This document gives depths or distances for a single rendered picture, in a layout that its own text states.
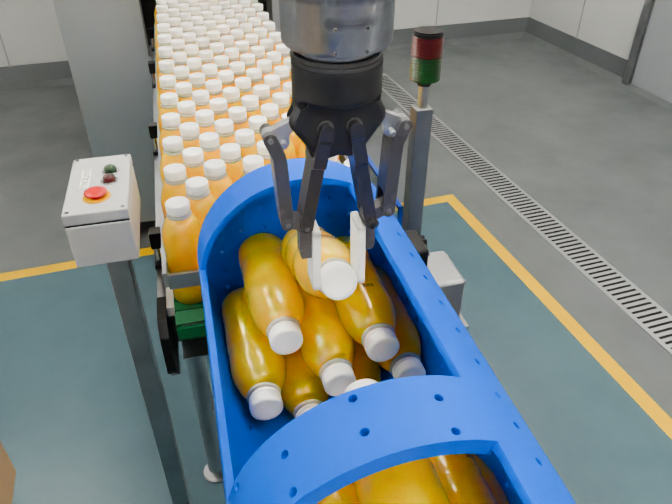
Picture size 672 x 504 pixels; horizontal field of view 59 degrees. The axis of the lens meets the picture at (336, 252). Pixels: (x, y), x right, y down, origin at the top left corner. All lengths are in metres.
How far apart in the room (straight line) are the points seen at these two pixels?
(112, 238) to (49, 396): 1.35
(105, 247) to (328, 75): 0.65
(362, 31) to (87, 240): 0.68
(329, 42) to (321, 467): 0.31
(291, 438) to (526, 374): 1.84
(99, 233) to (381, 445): 0.69
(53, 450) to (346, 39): 1.86
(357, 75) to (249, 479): 0.33
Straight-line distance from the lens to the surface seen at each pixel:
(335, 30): 0.46
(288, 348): 0.71
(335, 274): 0.60
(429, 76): 1.28
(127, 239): 1.03
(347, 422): 0.46
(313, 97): 0.49
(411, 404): 0.47
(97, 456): 2.09
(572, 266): 2.85
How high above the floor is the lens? 1.59
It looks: 35 degrees down
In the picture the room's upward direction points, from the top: straight up
